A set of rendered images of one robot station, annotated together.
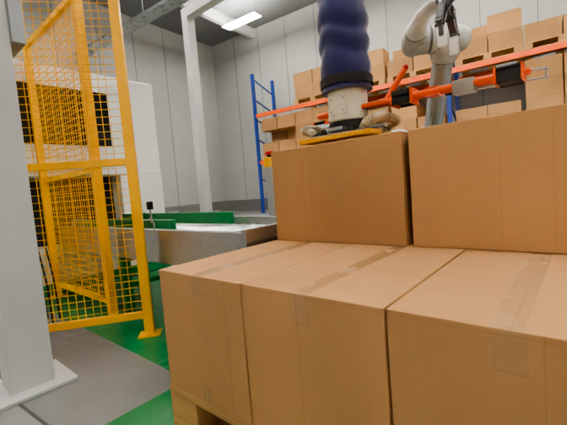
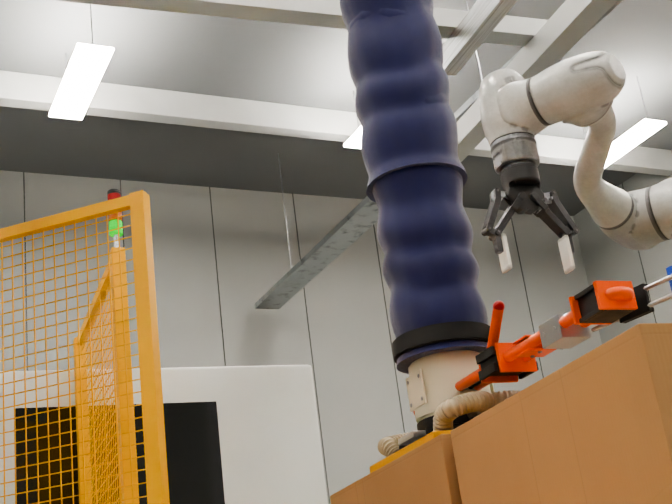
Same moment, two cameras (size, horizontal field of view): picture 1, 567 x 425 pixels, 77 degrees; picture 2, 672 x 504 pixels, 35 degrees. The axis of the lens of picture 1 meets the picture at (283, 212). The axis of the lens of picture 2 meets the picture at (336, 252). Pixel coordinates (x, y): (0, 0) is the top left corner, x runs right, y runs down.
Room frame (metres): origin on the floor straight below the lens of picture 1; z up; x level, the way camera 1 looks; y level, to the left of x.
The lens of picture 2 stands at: (-0.57, -1.16, 0.57)
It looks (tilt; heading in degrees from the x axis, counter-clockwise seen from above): 21 degrees up; 27
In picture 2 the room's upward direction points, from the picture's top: 8 degrees counter-clockwise
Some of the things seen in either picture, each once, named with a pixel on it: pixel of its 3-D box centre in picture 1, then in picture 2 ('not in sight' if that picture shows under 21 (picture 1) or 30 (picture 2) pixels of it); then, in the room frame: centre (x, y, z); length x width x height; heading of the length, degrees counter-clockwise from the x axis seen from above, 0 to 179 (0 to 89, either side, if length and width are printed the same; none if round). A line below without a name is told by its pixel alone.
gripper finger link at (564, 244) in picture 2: (453, 45); (566, 254); (1.36, -0.68, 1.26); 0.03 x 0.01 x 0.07; 49
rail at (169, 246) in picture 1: (125, 242); not in sight; (2.33, 1.06, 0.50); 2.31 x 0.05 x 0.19; 49
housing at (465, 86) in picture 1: (464, 86); (564, 331); (1.27, -0.67, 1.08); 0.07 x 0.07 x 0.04; 50
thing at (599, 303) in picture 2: (509, 74); (602, 303); (1.18, -0.77, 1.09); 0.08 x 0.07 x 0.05; 50
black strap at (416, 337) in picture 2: (346, 83); (444, 345); (1.58, -0.32, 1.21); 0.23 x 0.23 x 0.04
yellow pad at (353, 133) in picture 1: (337, 133); (419, 446); (1.50, -0.25, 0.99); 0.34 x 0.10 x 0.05; 50
